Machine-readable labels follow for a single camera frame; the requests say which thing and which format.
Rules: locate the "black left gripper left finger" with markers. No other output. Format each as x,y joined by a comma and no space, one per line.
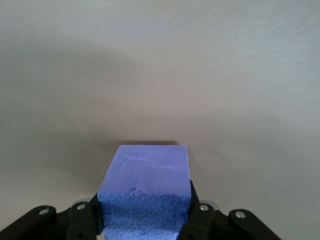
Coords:
62,225

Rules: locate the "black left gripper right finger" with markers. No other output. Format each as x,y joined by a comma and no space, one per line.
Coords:
212,225

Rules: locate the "purple foam cube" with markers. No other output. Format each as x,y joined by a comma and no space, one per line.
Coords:
147,175

